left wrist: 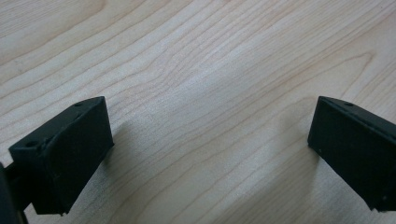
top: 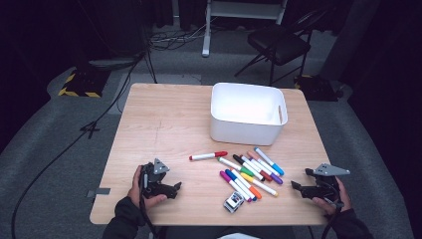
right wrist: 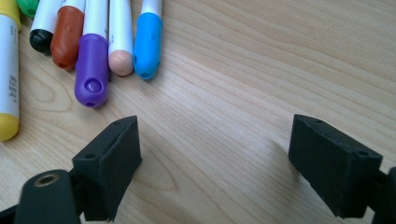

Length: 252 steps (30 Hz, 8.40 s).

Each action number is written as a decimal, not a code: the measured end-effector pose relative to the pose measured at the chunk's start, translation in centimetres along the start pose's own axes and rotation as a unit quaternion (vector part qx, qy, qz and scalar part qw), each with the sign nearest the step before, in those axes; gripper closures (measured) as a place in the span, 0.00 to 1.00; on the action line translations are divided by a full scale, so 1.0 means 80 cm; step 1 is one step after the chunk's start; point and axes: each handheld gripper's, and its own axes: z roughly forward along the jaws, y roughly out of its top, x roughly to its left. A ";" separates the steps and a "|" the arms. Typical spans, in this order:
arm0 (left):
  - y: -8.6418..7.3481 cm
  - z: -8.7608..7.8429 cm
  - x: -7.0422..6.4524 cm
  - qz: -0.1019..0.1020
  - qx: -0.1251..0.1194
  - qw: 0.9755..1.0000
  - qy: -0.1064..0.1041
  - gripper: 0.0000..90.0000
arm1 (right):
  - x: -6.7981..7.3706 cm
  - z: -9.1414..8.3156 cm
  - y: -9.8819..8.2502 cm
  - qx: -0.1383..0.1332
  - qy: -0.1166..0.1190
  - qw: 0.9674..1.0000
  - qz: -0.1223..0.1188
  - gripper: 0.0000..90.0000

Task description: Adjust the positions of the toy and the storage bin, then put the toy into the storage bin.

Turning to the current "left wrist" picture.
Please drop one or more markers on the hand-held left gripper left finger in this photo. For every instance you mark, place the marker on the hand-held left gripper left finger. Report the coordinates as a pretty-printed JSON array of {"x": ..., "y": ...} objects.
[{"x": 68, "y": 155}]

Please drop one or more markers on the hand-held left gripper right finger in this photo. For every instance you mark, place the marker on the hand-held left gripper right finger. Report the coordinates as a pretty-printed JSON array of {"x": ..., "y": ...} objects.
[{"x": 358, "y": 152}]

